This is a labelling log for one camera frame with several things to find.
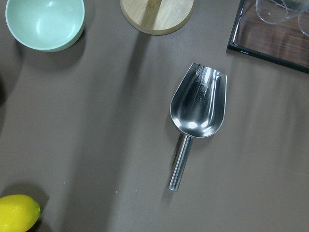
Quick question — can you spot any metal scoop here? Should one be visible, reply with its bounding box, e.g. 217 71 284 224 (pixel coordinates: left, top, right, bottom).
168 63 227 191

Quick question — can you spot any wooden stand with round base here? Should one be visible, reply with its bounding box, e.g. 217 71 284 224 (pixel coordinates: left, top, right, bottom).
120 0 195 36

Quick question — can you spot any mint green bowl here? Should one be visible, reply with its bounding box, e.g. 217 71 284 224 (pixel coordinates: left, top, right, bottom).
5 0 85 52

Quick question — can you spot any clear glass left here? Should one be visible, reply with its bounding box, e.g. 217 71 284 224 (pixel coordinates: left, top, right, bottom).
255 0 309 24

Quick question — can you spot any clear glass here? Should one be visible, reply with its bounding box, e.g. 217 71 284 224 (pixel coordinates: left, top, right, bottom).
298 10 309 36
255 0 309 24

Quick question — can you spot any yellow lemon upper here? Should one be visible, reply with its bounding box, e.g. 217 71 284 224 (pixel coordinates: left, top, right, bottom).
0 194 42 232

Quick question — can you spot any clear glass right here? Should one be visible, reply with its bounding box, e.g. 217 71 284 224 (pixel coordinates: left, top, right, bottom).
298 10 309 36

